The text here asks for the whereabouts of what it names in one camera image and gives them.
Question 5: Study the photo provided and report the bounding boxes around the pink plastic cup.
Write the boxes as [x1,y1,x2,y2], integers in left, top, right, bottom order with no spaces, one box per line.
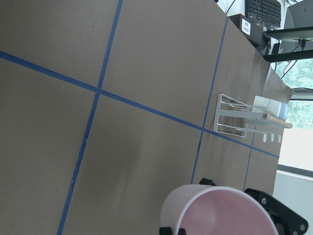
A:
[160,185,278,235]

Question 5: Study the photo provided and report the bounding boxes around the black monitor stand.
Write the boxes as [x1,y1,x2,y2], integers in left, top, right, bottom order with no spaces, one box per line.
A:
[263,26,313,63]

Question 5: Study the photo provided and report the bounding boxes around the light blue plastic cup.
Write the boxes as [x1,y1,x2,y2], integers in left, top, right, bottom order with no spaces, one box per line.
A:
[278,102,289,119]

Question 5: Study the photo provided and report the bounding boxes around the black computer keyboard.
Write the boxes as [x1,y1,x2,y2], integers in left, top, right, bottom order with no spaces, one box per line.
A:
[245,0,281,27]

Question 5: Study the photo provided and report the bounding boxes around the white wire cup rack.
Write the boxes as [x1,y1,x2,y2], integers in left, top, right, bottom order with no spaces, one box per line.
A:
[213,94,292,142]

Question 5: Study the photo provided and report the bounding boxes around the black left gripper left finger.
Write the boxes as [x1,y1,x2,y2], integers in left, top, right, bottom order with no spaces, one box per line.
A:
[159,227,186,235]

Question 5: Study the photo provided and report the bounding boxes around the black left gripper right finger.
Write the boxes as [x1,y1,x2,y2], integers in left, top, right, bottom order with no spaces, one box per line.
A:
[199,178,309,235]

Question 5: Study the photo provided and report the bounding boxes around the cream white plastic cup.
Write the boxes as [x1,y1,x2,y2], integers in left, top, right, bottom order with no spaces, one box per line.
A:
[252,95,282,118]

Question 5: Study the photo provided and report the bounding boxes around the black box with label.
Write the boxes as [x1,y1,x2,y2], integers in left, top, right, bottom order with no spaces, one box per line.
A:
[229,14,267,47]

